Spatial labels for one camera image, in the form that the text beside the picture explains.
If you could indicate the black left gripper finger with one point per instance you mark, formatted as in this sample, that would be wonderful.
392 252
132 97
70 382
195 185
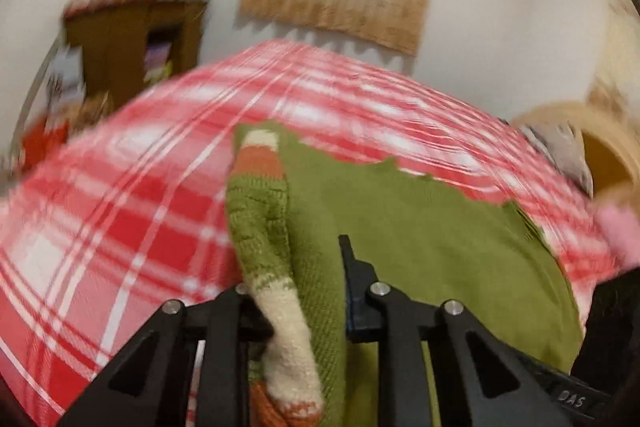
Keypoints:
581 403
438 365
186 365

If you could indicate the green orange cream striped sweater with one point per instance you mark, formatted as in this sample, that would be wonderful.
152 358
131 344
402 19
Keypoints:
287 206

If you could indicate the pink padded garment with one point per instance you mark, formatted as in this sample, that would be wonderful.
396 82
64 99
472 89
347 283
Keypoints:
619 224

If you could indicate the red white plaid bedsheet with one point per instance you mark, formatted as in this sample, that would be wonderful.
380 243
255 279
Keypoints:
131 213

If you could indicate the beige wooden headboard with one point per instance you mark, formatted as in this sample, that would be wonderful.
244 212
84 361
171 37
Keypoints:
610 148

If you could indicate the grey floral pillow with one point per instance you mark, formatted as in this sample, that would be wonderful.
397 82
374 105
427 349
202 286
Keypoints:
562 145

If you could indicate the red plastic bag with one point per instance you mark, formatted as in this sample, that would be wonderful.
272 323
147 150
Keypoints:
41 139

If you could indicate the beige curtain on right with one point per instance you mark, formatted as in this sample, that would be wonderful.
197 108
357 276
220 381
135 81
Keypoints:
615 87

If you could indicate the brown patterned cloth bundle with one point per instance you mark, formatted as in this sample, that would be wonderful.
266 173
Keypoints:
90 112

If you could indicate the white paper bag with logo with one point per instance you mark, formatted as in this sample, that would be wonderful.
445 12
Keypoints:
65 79

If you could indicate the brown wooden desk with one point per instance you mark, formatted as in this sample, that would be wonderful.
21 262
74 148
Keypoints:
114 40

